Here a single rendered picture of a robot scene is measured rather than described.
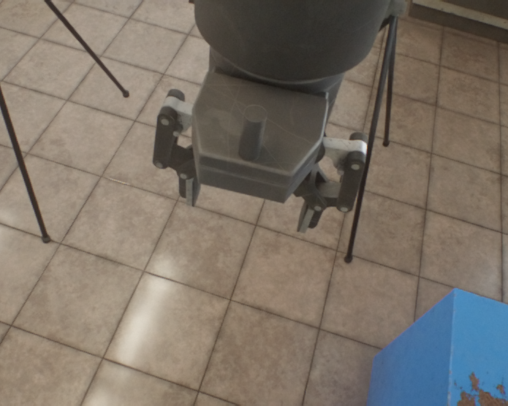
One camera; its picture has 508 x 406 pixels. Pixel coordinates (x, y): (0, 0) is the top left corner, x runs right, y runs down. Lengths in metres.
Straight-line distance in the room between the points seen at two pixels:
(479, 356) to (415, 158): 1.28
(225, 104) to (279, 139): 0.03
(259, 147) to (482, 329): 1.09
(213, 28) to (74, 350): 1.54
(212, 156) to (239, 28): 0.06
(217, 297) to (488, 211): 1.25
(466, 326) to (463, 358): 0.08
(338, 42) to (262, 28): 0.03
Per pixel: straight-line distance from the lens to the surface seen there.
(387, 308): 1.86
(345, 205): 0.34
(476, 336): 1.23
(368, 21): 0.22
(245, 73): 0.24
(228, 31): 0.22
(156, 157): 0.34
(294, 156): 0.20
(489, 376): 1.21
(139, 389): 1.64
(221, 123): 0.21
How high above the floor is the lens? 1.60
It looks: 57 degrees down
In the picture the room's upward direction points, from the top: 11 degrees clockwise
